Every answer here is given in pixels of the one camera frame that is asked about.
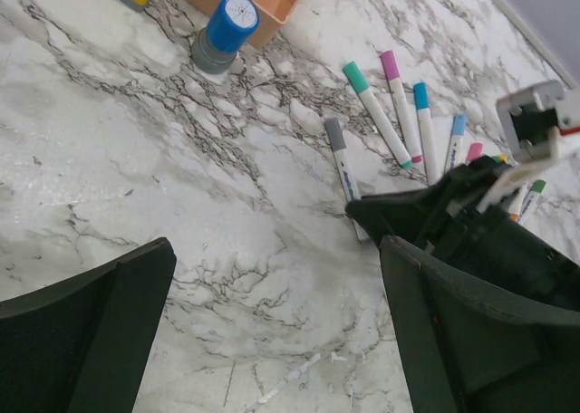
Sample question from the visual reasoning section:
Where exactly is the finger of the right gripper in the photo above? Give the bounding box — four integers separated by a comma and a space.
345, 156, 503, 248

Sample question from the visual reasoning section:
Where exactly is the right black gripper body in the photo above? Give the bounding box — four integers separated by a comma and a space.
421, 158, 579, 309

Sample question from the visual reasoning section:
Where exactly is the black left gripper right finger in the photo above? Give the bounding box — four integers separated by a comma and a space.
380, 236, 579, 412

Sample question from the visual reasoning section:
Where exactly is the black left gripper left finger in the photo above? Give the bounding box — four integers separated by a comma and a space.
1, 237, 177, 412

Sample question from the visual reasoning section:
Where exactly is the grey marker pen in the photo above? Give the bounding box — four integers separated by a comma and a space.
324, 117, 371, 242

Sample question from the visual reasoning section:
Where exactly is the magenta marker pen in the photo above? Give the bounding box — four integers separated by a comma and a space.
381, 50, 422, 164

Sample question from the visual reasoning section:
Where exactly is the teal marker pen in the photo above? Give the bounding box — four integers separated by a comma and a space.
343, 62, 412, 168

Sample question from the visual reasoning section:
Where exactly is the brown marker pen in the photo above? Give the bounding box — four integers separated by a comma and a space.
508, 182, 528, 222

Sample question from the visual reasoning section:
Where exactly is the dark green marker pen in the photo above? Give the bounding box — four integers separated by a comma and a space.
517, 179, 546, 224

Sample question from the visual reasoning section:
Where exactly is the light blue marker pen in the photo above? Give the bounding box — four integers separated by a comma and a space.
445, 114, 468, 171

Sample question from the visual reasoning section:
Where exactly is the pink marker pen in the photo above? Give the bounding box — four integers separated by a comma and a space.
466, 142, 483, 163

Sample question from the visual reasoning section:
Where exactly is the cyan marker pen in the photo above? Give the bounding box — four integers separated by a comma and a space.
413, 82, 440, 186

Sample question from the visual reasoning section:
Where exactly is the blue round stamp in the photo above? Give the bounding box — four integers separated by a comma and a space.
191, 0, 260, 74

